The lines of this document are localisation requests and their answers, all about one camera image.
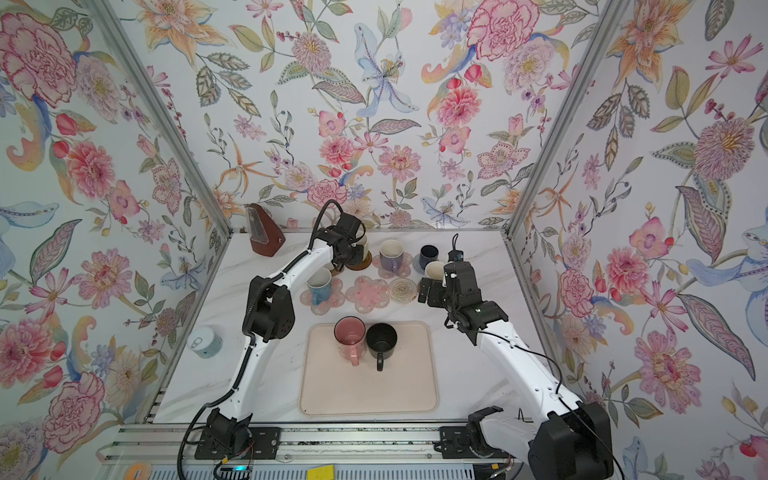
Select yellow sticky note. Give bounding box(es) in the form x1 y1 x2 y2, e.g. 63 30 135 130
306 465 335 480

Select grey blue round coaster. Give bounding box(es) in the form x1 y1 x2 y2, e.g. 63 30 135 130
411 253 424 275

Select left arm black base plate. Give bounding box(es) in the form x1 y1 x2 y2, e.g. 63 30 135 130
194 423 282 461

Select white mug purple handle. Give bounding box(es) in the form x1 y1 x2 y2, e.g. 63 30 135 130
379 239 405 272

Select cream mug pink handle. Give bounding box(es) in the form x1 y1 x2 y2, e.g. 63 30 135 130
424 261 445 282

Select beige serving tray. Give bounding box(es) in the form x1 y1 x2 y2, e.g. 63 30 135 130
299 321 439 416

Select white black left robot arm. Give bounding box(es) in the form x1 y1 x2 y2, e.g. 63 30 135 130
206 212 366 423

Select white embroidered round coaster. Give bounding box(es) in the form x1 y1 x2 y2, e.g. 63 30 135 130
389 278 418 305

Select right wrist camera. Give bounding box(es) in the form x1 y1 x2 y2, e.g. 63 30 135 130
448 249 464 262

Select black mug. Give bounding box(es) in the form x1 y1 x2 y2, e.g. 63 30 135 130
365 323 398 372

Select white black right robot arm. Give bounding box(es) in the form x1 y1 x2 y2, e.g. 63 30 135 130
418 261 623 479

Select brown wooden metronome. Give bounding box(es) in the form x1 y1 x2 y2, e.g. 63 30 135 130
245 203 285 257

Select aluminium front rail frame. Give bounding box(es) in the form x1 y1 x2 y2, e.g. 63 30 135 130
95 419 619 480

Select cream mug green handle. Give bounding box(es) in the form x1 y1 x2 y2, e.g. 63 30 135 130
356 234 369 263

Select small dark navy mug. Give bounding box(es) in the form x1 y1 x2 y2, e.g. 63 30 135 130
418 244 439 271

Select brown round wooden coaster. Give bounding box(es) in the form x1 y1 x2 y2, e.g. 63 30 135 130
347 253 372 271

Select orange tape roll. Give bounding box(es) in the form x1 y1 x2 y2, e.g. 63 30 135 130
122 462 153 480

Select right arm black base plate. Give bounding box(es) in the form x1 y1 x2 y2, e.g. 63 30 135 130
433 424 514 459

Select white mug blue handle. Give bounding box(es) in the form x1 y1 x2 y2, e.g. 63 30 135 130
307 267 333 306

